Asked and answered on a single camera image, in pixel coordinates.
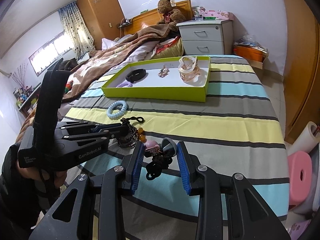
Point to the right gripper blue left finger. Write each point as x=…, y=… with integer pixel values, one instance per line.
x=133, y=165

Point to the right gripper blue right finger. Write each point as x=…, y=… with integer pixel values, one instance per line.
x=188, y=164

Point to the black wristband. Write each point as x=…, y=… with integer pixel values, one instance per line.
x=136, y=75

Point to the translucent pink hair claw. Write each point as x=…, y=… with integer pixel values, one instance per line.
x=189, y=70

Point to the left hand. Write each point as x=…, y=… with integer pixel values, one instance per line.
x=35, y=174

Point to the striped tablecloth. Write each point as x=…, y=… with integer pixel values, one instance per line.
x=235, y=130

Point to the green shallow tray box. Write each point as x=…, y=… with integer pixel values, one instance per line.
x=152, y=86

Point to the brown fleece blanket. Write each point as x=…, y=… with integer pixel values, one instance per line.
x=112, y=60

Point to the pink plastic stool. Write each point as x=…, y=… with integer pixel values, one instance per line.
x=300, y=175

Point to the patterned window curtain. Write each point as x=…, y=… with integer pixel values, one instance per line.
x=74, y=26

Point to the white paper roll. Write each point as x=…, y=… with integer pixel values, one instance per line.
x=306, y=141

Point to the lilac floral duvet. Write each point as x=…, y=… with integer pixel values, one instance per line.
x=138, y=54

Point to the orange storage box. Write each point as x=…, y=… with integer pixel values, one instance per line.
x=250, y=53

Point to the grey three drawer nightstand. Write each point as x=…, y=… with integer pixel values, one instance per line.
x=207, y=37

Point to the tall wooden cabinet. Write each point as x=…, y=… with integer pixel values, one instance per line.
x=101, y=18

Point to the brown teddy bear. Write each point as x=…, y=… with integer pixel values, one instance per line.
x=170, y=15

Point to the wooden bed headboard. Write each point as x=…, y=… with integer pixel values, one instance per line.
x=152, y=17

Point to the pink floral box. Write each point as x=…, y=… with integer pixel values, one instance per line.
x=213, y=14

